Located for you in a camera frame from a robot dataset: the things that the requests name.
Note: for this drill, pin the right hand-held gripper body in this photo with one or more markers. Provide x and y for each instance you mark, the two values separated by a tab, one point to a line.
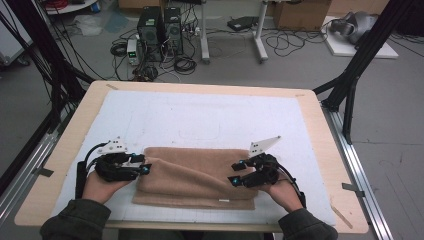
265	170

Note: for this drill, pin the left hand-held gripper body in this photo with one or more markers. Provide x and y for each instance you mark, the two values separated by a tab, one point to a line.
113	168

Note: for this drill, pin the brown towel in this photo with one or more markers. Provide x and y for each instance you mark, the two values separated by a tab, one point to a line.
193	180

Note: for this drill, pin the person's left hand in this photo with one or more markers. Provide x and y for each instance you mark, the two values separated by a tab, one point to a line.
96	190

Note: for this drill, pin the person's right hand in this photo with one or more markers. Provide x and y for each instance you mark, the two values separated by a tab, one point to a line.
283	196

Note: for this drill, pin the white foam mat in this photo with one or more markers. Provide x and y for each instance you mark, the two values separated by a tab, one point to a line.
200	116

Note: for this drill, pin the black tape piece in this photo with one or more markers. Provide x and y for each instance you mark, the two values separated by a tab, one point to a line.
45	172

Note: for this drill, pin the grey tape piece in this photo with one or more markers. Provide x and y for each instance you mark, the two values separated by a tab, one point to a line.
351	188

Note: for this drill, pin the thin wooden stick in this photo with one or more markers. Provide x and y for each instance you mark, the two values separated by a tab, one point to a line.
343	218

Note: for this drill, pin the white power supply unit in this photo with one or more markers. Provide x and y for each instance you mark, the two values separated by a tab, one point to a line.
133	51

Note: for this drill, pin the large black computer tower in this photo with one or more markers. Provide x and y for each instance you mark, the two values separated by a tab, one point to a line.
150	30

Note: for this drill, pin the slim black computer tower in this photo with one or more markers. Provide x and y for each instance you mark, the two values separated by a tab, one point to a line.
174	30

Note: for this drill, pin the clear plastic sheet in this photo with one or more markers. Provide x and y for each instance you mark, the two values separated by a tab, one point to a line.
88	25

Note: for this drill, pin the flat black device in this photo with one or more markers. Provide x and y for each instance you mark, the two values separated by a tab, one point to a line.
241	23

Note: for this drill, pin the white floor board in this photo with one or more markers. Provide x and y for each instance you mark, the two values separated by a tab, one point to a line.
343	50

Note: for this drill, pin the large cardboard box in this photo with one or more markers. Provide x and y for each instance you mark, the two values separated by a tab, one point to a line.
300	15

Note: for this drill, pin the white round table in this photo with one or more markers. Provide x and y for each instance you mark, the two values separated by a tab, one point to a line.
70	7

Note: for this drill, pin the grey bag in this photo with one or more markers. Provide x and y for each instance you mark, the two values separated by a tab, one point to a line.
356	25

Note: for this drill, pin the aluminium rail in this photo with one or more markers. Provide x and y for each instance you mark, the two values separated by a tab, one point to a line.
361	180
23	173

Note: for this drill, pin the black metal frame strut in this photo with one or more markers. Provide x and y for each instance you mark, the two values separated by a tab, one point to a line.
50	50
366	50

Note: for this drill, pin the white desk frame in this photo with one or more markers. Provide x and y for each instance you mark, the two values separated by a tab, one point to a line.
205	33

